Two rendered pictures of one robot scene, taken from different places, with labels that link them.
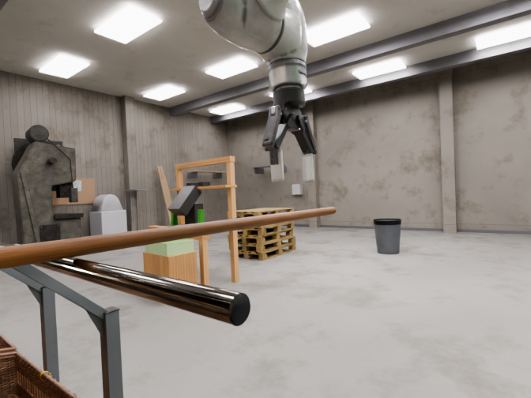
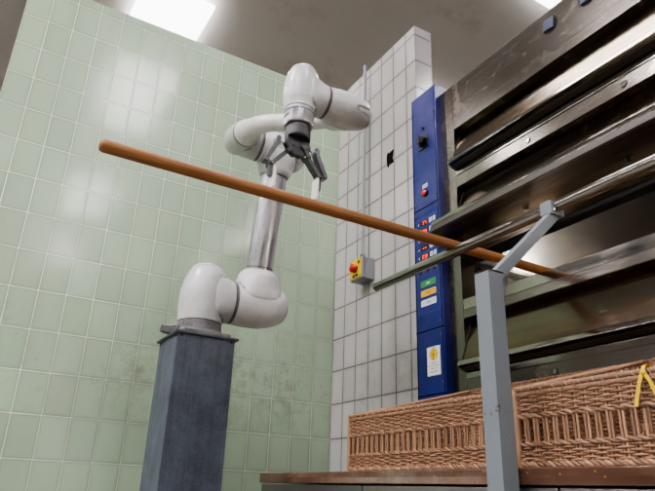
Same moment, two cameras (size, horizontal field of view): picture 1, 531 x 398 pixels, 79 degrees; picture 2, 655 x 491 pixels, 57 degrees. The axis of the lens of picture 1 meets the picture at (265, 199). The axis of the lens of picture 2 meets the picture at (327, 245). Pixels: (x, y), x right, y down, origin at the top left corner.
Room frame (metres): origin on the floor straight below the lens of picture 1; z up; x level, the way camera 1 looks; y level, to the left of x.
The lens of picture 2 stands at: (2.10, 0.60, 0.52)
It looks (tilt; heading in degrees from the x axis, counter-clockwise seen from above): 22 degrees up; 203
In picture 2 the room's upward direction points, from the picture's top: 2 degrees clockwise
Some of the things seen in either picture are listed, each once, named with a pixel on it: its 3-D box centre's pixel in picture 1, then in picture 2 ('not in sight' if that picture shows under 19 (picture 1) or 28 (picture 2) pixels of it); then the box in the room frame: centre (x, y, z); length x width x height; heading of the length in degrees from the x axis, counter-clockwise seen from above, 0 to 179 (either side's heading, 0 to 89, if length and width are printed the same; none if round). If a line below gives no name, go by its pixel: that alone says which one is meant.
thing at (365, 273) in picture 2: not in sight; (362, 270); (-0.32, -0.23, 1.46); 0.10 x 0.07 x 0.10; 52
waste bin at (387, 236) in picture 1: (387, 235); not in sight; (6.24, -2.36, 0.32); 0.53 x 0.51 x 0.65; 144
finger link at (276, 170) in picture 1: (276, 165); (315, 190); (0.70, -0.03, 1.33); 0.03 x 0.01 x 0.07; 53
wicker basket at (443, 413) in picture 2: not in sight; (477, 420); (0.42, 0.35, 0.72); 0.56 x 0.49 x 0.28; 53
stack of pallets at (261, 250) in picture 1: (261, 231); not in sight; (6.69, 0.10, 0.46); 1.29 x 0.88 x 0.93; 144
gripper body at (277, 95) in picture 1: (289, 110); (296, 142); (0.76, -0.07, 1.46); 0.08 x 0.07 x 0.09; 143
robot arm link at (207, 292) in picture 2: not in sight; (206, 294); (0.37, -0.59, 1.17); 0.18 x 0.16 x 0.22; 141
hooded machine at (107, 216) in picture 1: (108, 219); not in sight; (8.92, 4.39, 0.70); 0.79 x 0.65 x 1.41; 143
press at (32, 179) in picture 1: (53, 192); not in sight; (7.55, 4.99, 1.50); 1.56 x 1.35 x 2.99; 143
